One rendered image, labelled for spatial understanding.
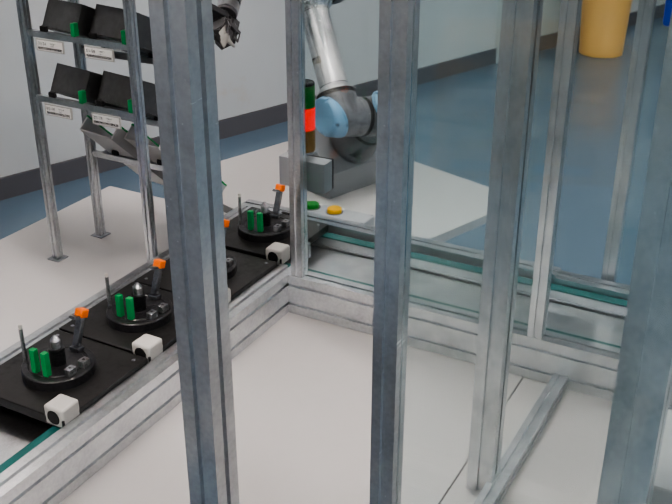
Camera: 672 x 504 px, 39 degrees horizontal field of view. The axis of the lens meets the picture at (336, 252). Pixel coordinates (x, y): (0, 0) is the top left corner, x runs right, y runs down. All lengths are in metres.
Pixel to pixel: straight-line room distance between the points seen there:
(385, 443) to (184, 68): 0.49
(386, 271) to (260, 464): 0.85
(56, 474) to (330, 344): 0.71
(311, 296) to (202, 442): 1.08
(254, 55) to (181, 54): 5.19
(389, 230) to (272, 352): 1.15
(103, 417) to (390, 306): 0.87
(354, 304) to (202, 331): 1.11
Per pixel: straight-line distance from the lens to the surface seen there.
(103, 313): 2.13
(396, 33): 0.94
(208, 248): 1.07
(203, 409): 1.17
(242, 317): 2.12
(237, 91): 6.14
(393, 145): 0.98
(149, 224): 2.37
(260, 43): 6.19
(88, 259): 2.63
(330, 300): 2.22
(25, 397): 1.89
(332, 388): 2.02
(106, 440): 1.84
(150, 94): 2.37
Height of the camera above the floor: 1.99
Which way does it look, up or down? 26 degrees down
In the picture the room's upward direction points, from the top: straight up
